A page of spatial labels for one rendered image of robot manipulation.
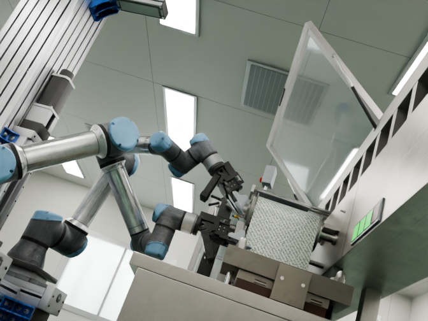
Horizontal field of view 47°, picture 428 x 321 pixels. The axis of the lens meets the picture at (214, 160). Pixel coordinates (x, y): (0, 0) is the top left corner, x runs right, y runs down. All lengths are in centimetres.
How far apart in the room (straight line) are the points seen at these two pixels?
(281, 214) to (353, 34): 171
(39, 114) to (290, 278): 115
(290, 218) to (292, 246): 10
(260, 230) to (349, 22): 175
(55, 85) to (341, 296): 134
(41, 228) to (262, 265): 95
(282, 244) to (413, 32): 180
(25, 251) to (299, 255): 104
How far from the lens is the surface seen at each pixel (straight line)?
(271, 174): 250
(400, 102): 166
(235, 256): 154
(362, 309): 195
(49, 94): 209
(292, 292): 153
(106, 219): 773
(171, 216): 175
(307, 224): 182
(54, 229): 212
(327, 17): 320
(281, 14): 327
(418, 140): 131
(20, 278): 206
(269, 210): 181
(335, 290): 158
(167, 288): 146
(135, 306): 146
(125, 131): 169
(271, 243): 178
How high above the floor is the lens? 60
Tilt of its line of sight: 24 degrees up
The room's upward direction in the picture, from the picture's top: 21 degrees clockwise
